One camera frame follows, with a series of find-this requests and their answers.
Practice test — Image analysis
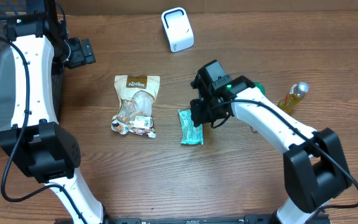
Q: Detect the teal snack packet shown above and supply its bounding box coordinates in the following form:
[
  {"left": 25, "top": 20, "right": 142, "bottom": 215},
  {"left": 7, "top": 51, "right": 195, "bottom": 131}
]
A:
[{"left": 178, "top": 110, "right": 204, "bottom": 145}]

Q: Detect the green lid white jar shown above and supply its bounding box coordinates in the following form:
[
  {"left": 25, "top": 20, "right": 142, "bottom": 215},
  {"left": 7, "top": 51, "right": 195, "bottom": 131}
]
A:
[{"left": 254, "top": 82, "right": 265, "bottom": 95}]

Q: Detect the beige Pantree snack pouch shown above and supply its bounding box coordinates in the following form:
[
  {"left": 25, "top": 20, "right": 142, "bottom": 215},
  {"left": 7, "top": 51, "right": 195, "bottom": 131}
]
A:
[{"left": 111, "top": 75, "right": 160, "bottom": 138}]

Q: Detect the yellow Vim liquid bottle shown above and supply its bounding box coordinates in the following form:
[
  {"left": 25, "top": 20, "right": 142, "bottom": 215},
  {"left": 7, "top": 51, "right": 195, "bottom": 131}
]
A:
[{"left": 278, "top": 82, "right": 309, "bottom": 114}]

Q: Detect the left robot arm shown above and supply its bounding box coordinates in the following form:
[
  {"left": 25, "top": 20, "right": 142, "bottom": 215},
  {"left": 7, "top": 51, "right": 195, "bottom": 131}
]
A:
[{"left": 0, "top": 1, "right": 106, "bottom": 223}]

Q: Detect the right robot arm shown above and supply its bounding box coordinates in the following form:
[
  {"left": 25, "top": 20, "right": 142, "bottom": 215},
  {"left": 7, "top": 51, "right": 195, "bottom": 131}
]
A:
[{"left": 190, "top": 60, "right": 352, "bottom": 223}]

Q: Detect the white barcode scanner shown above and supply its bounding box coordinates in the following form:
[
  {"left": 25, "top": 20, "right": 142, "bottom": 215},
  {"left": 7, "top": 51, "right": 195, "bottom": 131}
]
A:
[{"left": 161, "top": 7, "right": 195, "bottom": 53}]

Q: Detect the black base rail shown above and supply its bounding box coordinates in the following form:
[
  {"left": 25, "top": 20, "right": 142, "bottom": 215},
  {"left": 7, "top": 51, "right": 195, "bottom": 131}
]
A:
[{"left": 104, "top": 215, "right": 271, "bottom": 224}]

